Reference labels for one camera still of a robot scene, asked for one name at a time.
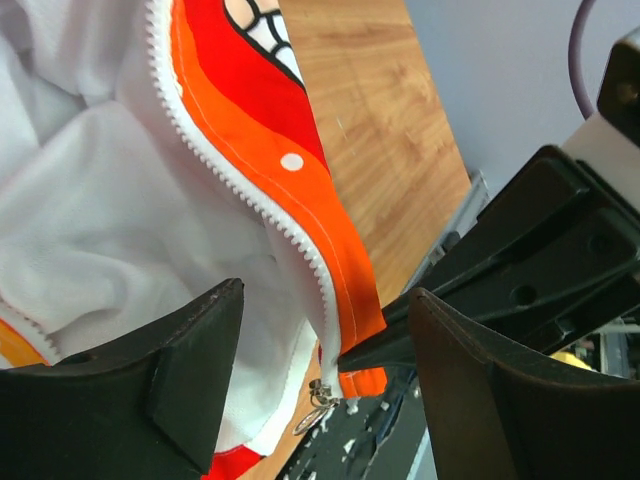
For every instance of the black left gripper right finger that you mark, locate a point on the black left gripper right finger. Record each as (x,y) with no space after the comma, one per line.
(496,409)

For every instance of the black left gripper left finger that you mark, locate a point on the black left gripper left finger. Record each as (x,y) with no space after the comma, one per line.
(147,405)

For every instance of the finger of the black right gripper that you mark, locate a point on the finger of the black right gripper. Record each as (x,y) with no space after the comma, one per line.
(552,258)

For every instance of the rainbow white zip jacket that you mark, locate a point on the rainbow white zip jacket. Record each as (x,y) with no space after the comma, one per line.
(151,150)

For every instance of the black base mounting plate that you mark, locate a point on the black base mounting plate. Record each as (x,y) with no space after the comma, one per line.
(383,437)

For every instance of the silver zipper pull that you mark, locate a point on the silver zipper pull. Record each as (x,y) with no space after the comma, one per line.
(322,401)

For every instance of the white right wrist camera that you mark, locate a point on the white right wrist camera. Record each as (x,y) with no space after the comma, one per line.
(614,127)

